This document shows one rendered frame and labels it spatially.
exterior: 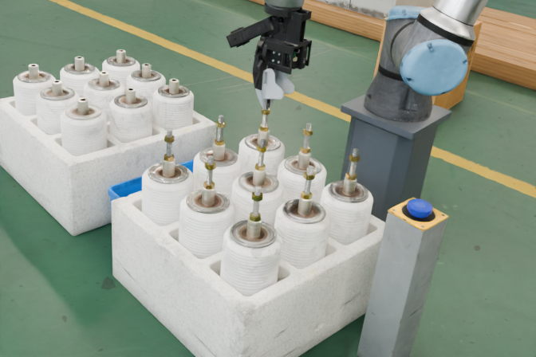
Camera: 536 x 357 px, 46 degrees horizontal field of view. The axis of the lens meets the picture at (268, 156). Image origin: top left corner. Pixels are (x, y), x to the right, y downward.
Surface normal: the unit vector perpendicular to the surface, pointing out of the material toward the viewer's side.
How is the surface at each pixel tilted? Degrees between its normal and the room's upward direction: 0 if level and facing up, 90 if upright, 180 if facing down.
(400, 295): 90
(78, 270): 0
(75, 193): 90
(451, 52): 97
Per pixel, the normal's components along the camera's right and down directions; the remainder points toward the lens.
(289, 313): 0.68, 0.39
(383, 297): -0.73, 0.25
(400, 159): 0.08, 0.47
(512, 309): 0.10, -0.88
